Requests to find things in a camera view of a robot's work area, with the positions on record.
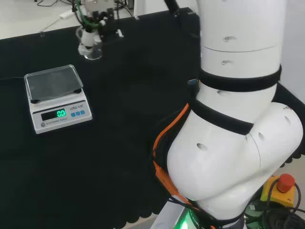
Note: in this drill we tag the white electronic balance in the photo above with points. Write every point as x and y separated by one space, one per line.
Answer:
57 97

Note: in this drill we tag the yellow emergency stop button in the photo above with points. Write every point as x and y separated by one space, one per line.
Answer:
281 188

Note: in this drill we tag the blue usb plug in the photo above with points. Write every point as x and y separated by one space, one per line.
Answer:
192 81

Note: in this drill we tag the black bench cloth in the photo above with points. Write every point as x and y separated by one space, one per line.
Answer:
95 143

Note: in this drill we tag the clear glass beaker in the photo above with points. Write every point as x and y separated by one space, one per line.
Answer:
94 48

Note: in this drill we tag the white power adapter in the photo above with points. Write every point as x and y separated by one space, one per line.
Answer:
66 14

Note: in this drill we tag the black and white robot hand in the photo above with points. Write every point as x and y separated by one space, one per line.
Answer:
95 21

